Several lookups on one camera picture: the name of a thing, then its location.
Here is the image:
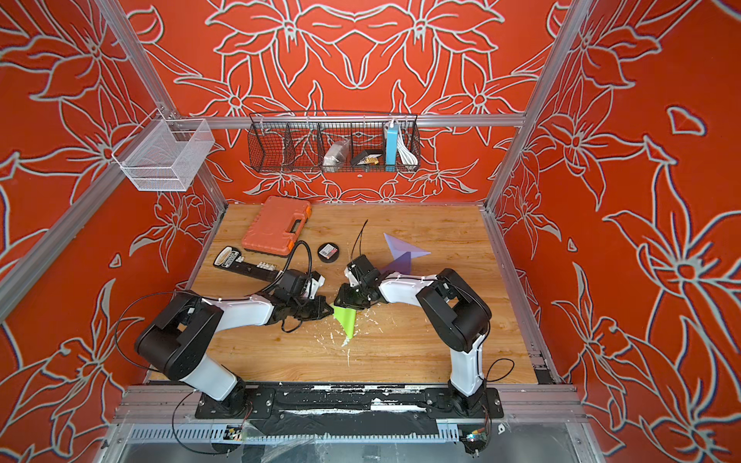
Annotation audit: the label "lime green square paper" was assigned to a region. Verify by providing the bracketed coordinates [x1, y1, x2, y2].
[332, 306, 357, 341]

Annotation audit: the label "light lavender square paper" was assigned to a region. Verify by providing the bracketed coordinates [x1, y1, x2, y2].
[384, 233, 430, 260]

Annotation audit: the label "dark purple square paper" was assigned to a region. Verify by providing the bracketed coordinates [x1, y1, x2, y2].
[381, 252, 412, 275]

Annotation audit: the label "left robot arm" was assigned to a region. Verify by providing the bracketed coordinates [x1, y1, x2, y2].
[134, 291, 334, 418]

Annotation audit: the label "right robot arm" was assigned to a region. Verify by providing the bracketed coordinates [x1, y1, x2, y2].
[334, 268, 491, 420]

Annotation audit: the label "black round disc with label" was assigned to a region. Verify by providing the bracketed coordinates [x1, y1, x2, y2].
[318, 242, 340, 264]

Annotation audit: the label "orange plastic tool case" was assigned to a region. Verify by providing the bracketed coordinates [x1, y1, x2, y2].
[241, 196, 312, 257]

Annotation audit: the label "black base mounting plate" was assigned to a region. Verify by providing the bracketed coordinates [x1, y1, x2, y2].
[195, 383, 504, 420]

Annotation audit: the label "black item in basket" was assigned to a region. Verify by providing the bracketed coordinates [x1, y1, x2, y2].
[350, 149, 385, 168]

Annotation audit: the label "silver packet in basket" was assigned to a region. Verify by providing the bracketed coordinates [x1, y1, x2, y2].
[322, 139, 351, 173]

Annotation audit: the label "light blue box in basket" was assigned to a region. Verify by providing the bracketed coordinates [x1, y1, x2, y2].
[385, 125, 399, 172]

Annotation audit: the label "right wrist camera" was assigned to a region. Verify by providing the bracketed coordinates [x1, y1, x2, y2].
[345, 255, 381, 287]

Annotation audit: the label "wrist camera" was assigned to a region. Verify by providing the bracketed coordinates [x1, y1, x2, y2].
[302, 272, 325, 299]
[345, 255, 381, 287]

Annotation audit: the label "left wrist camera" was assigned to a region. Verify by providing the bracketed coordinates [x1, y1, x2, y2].
[302, 272, 325, 299]

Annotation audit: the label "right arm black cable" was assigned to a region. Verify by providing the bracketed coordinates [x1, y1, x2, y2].
[350, 219, 371, 259]

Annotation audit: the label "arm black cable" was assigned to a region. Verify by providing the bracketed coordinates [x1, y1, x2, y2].
[350, 219, 371, 259]
[259, 239, 315, 291]

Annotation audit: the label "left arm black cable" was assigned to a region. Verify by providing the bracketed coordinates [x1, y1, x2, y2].
[259, 239, 315, 291]

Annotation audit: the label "white cables in basket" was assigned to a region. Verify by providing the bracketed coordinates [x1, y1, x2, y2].
[398, 123, 421, 169]

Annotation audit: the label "black wire wall basket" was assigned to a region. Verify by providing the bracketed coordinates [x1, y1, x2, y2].
[247, 111, 422, 174]

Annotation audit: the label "white slotted cable duct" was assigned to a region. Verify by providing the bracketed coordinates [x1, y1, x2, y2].
[125, 422, 461, 446]

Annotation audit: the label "clear plastic wall bin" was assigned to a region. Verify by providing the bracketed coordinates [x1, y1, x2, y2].
[114, 119, 214, 192]

